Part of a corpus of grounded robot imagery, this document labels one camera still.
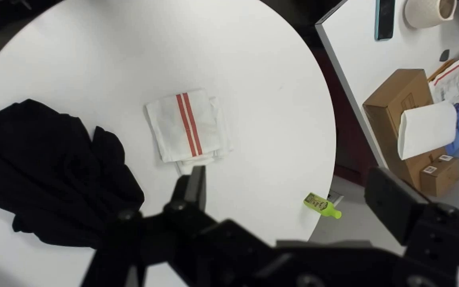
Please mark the black cloth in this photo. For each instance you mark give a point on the black cloth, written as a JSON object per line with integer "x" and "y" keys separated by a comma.
{"x": 49, "y": 169}

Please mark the small dark desk item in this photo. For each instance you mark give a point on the small dark desk item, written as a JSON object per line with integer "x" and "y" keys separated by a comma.
{"x": 446, "y": 54}

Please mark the small cardboard box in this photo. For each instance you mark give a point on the small cardboard box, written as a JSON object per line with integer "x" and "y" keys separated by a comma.
{"x": 443, "y": 177}

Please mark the white office desk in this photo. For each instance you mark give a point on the white office desk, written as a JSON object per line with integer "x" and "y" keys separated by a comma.
{"x": 358, "y": 53}

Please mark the cream coffee mug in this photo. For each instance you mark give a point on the cream coffee mug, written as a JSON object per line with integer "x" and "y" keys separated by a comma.
{"x": 427, "y": 13}

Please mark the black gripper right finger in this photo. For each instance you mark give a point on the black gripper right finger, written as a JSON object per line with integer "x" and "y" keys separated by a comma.
{"x": 399, "y": 207}

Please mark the white paper package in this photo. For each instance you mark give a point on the white paper package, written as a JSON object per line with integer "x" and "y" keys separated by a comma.
{"x": 427, "y": 129}

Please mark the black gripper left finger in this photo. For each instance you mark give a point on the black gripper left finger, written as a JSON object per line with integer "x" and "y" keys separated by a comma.
{"x": 195, "y": 185}

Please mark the large open cardboard box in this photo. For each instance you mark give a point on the large open cardboard box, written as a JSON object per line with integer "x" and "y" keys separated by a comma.
{"x": 390, "y": 100}

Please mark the black smartphone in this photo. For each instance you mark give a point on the black smartphone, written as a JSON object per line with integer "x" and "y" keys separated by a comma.
{"x": 385, "y": 18}

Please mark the white towel with red stripes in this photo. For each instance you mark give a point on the white towel with red stripes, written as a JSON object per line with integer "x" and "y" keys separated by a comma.
{"x": 188, "y": 124}

